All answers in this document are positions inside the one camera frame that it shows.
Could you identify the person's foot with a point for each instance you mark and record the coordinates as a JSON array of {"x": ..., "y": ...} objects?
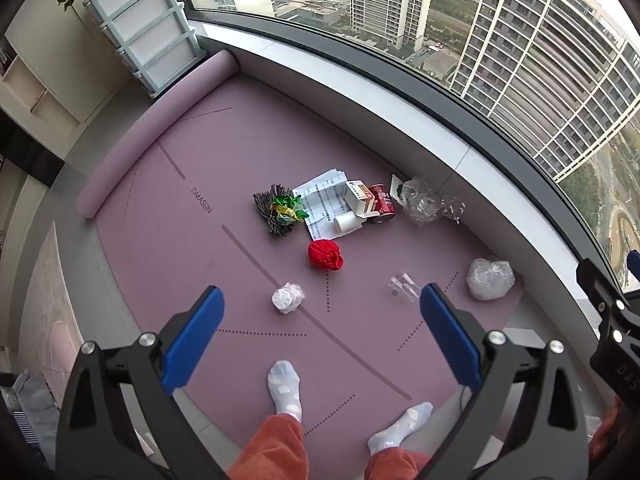
[
  {"x": 285, "y": 390},
  {"x": 400, "y": 430}
]

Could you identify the white open shelf cabinet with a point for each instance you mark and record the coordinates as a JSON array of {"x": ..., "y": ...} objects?
[{"x": 35, "y": 85}]

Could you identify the crumpled clear plastic bag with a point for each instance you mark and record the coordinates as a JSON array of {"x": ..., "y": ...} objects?
[{"x": 490, "y": 280}]

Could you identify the wide dark apartment tower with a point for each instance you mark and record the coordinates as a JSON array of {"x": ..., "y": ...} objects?
[{"x": 550, "y": 60}]

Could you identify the light blue drawer unit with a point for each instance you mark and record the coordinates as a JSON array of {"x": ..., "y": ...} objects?
[{"x": 145, "y": 25}]

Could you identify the small clear plastic piece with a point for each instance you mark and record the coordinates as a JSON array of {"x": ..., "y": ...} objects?
[{"x": 405, "y": 287}]

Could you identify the slim grey apartment tower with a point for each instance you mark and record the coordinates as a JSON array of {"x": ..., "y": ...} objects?
[{"x": 390, "y": 0}]

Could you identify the purple yoga mat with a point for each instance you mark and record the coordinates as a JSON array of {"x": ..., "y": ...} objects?
[{"x": 210, "y": 260}]

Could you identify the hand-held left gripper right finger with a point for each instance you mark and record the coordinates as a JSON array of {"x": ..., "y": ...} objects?
[{"x": 447, "y": 340}]

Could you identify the crumpled white tissue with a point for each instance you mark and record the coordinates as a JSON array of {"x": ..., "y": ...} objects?
[{"x": 287, "y": 299}]

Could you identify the white and black card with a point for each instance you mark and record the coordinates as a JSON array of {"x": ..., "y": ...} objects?
[{"x": 397, "y": 187}]

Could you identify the person's right foot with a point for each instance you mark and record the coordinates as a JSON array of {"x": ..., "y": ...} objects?
[{"x": 400, "y": 430}]

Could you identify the dark wrapper with green ribbon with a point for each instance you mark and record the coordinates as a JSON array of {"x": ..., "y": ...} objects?
[{"x": 272, "y": 215}]

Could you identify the red drink can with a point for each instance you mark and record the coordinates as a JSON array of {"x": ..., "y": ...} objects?
[{"x": 384, "y": 205}]

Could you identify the printed white paper sheet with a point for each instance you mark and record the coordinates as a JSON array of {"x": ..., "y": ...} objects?
[{"x": 320, "y": 205}]

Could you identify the person's right hand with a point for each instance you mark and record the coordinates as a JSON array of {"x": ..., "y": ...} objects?
[{"x": 607, "y": 432}]

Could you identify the white and orange medicine box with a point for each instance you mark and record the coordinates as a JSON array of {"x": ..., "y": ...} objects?
[{"x": 357, "y": 197}]

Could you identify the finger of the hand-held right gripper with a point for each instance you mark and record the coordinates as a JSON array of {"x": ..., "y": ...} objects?
[
  {"x": 607, "y": 300},
  {"x": 634, "y": 267}
]

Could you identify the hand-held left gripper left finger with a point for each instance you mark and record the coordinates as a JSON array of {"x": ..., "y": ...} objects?
[{"x": 192, "y": 340}]

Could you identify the person's left leg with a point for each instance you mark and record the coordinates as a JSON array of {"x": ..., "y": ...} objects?
[{"x": 275, "y": 452}]

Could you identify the white plastic bottle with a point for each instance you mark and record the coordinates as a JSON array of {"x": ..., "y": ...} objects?
[{"x": 347, "y": 223}]

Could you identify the clear crumpled plastic wrap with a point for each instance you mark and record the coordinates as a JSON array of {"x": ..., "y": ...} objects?
[{"x": 425, "y": 202}]

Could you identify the blue cloth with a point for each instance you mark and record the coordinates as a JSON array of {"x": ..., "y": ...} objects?
[{"x": 35, "y": 410}]

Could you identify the person's left foot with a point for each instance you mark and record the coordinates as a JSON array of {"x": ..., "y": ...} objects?
[{"x": 285, "y": 390}]

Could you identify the red cloth ball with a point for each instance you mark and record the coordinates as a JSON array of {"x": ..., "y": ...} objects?
[{"x": 325, "y": 255}]

